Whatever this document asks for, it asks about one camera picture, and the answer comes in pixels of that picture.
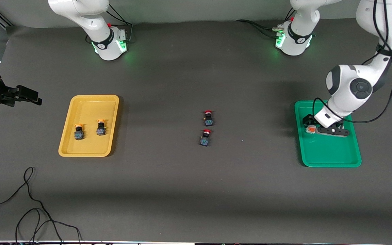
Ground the green plastic tray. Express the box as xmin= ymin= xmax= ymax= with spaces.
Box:
xmin=294 ymin=100 xmax=362 ymax=168

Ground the yellow plastic tray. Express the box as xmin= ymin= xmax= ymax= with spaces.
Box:
xmin=58 ymin=95 xmax=120 ymax=158

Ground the aluminium frame rail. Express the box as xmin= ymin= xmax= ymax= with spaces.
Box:
xmin=0 ymin=9 xmax=13 ymax=28

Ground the thin black loose cable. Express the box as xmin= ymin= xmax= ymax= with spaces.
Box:
xmin=0 ymin=166 xmax=82 ymax=245

